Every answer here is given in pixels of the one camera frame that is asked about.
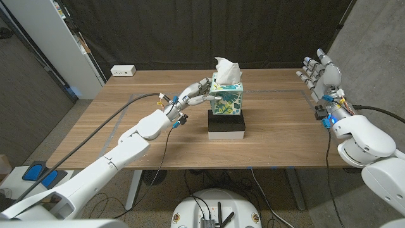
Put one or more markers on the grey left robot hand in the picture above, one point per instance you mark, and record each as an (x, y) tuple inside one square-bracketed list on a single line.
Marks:
[(190, 93)]

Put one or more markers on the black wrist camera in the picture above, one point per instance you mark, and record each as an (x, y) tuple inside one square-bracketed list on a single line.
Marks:
[(321, 113), (183, 118)]

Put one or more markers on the blue wrist connector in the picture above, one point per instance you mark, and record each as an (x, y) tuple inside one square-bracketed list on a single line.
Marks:
[(327, 123), (175, 124)]

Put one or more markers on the grey table leg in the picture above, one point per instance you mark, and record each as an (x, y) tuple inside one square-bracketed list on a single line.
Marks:
[(295, 190)]

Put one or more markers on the white floor board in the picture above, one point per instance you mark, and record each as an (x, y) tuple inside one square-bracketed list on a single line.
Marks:
[(16, 185)]

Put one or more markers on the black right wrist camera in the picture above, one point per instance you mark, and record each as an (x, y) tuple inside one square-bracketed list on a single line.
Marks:
[(321, 113)]

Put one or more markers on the dark metal curtain pole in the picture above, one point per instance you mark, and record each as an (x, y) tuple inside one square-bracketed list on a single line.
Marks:
[(340, 25)]

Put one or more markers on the blue foot pedal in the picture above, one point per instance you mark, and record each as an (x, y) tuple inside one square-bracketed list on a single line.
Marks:
[(48, 178), (32, 172)]

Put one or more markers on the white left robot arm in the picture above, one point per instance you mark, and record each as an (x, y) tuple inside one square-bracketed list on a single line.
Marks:
[(95, 174)]

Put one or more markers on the teal floral tissue box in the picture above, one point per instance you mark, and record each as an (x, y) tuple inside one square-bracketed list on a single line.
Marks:
[(229, 103)]

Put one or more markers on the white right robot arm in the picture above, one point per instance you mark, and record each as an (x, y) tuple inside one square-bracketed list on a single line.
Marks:
[(364, 136)]

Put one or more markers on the black round perforated disc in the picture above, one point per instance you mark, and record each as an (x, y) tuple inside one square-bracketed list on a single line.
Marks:
[(152, 177)]

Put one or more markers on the white power strip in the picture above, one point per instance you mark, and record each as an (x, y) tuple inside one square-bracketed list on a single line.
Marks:
[(122, 70)]

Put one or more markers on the white table leg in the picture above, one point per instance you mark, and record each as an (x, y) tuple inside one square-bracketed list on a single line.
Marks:
[(134, 190)]

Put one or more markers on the white shelf cabinet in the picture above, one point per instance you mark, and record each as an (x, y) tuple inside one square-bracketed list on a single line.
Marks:
[(53, 41)]

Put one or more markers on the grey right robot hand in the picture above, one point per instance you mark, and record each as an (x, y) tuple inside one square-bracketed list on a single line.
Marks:
[(326, 79)]

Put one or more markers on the blue left wrist connector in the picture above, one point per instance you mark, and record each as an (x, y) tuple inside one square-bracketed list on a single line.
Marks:
[(175, 124)]

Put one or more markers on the blue right wrist connector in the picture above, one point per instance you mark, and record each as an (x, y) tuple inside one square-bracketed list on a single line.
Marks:
[(327, 123)]

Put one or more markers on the white tissue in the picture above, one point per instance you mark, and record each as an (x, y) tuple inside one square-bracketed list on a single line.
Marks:
[(226, 71)]

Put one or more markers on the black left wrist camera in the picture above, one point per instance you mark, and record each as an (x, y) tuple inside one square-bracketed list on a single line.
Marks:
[(183, 118)]

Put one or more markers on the black curtain backdrop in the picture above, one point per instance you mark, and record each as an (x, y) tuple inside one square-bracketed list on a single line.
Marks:
[(158, 31)]

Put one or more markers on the white robot torso base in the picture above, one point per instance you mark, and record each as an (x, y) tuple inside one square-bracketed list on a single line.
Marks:
[(221, 199)]

